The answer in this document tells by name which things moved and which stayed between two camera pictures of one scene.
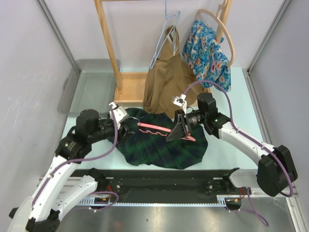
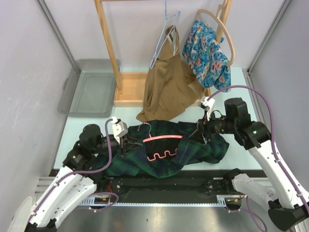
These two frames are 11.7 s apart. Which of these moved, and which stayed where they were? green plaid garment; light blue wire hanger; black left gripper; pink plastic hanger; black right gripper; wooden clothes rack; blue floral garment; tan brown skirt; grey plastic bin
Moved: black left gripper; black right gripper; green plaid garment; pink plastic hanger
Stayed: tan brown skirt; light blue wire hanger; grey plastic bin; wooden clothes rack; blue floral garment
